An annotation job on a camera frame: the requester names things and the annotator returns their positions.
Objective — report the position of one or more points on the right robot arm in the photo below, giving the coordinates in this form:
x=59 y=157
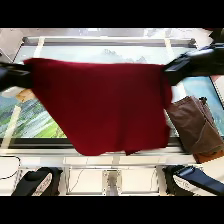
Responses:
x=200 y=61

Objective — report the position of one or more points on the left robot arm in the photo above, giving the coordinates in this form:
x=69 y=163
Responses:
x=16 y=76

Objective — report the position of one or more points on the dark red shirt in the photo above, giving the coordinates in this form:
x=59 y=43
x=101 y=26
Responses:
x=106 y=106

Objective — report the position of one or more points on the brown garment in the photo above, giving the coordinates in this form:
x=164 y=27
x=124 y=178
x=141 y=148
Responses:
x=196 y=125

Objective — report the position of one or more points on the silver frame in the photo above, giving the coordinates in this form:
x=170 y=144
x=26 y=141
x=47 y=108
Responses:
x=113 y=173

